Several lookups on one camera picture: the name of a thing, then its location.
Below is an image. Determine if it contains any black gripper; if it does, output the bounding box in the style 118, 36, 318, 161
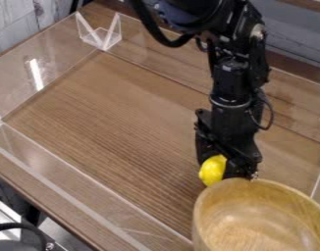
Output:
194, 108, 262, 179

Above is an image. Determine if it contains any yellow lemon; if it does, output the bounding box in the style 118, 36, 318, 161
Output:
198, 155, 226, 186

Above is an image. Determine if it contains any brown wooden bowl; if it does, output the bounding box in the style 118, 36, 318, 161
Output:
191, 178, 320, 251

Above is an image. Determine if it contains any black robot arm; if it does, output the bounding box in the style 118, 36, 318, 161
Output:
130, 0, 272, 179

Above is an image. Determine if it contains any clear acrylic tray wall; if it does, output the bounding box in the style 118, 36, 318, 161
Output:
0, 4, 320, 251

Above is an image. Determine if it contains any clear acrylic corner bracket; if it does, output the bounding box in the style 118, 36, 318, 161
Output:
75, 13, 122, 51

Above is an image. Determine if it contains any black cable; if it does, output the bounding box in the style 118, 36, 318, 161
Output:
0, 222, 48, 251

